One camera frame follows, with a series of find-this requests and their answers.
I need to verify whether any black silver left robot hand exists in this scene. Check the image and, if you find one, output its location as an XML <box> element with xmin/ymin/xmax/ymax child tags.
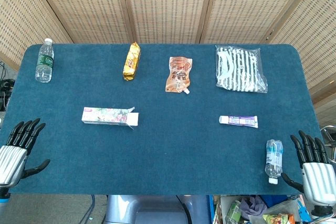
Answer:
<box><xmin>0</xmin><ymin>118</ymin><xmax>51</xmax><ymax>187</ymax></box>

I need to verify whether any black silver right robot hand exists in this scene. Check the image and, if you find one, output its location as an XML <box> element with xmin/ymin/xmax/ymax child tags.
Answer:
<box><xmin>281</xmin><ymin>130</ymin><xmax>336</xmax><ymax>208</ymax></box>

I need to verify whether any purple white toothpaste tube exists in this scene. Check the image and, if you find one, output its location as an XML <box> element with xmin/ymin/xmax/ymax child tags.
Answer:
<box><xmin>218</xmin><ymin>115</ymin><xmax>258</xmax><ymax>129</ymax></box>

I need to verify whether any floral toothpaste box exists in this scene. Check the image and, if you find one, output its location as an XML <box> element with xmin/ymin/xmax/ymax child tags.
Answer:
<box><xmin>81</xmin><ymin>106</ymin><xmax>140</xmax><ymax>131</ymax></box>

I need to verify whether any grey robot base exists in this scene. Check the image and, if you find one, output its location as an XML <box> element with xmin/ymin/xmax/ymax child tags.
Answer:
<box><xmin>104</xmin><ymin>195</ymin><xmax>212</xmax><ymax>224</ymax></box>

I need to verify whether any black white striped bag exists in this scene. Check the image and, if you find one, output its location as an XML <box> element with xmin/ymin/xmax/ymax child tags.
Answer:
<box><xmin>215</xmin><ymin>45</ymin><xmax>269</xmax><ymax>94</ymax></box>

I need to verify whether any chrome stool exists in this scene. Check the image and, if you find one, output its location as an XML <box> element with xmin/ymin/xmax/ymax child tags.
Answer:
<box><xmin>320</xmin><ymin>125</ymin><xmax>336</xmax><ymax>167</ymax></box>

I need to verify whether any blue label water bottle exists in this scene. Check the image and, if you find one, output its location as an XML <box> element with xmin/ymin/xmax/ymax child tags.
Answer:
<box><xmin>265</xmin><ymin>138</ymin><xmax>284</xmax><ymax>184</ymax></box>

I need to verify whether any green orange snack bag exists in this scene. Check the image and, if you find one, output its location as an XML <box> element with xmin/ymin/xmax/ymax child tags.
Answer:
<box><xmin>262</xmin><ymin>213</ymin><xmax>296</xmax><ymax>224</ymax></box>

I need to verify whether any purple crumpled cloth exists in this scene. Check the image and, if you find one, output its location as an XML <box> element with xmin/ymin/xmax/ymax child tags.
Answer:
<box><xmin>240</xmin><ymin>195</ymin><xmax>268</xmax><ymax>221</ymax></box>

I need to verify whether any green plastic bottle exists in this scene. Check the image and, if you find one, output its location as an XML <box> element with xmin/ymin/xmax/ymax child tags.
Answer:
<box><xmin>225</xmin><ymin>199</ymin><xmax>243</xmax><ymax>224</ymax></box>

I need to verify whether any green label water bottle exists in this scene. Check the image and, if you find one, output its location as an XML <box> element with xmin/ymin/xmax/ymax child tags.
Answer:
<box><xmin>35</xmin><ymin>38</ymin><xmax>55</xmax><ymax>83</ymax></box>

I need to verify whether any bamboo screen panel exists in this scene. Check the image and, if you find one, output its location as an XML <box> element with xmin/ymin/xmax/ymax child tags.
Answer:
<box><xmin>0</xmin><ymin>0</ymin><xmax>73</xmax><ymax>65</ymax></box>
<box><xmin>120</xmin><ymin>0</ymin><xmax>216</xmax><ymax>44</ymax></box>
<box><xmin>28</xmin><ymin>0</ymin><xmax>136</xmax><ymax>44</ymax></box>
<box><xmin>201</xmin><ymin>0</ymin><xmax>324</xmax><ymax>44</ymax></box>
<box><xmin>267</xmin><ymin>0</ymin><xmax>336</xmax><ymax>104</ymax></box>

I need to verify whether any golden snack packet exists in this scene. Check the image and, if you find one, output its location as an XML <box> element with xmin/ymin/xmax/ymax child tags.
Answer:
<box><xmin>122</xmin><ymin>41</ymin><xmax>141</xmax><ymax>81</ymax></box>

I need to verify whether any blue table cloth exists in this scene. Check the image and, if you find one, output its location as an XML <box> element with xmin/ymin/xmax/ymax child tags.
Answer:
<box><xmin>0</xmin><ymin>43</ymin><xmax>333</xmax><ymax>196</ymax></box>

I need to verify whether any orange spout pouch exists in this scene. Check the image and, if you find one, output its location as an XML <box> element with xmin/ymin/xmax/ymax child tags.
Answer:
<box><xmin>165</xmin><ymin>56</ymin><xmax>194</xmax><ymax>95</ymax></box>

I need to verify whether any black floor cables bundle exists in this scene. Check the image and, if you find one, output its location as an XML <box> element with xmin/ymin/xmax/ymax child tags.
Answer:
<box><xmin>0</xmin><ymin>61</ymin><xmax>16</xmax><ymax>112</ymax></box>

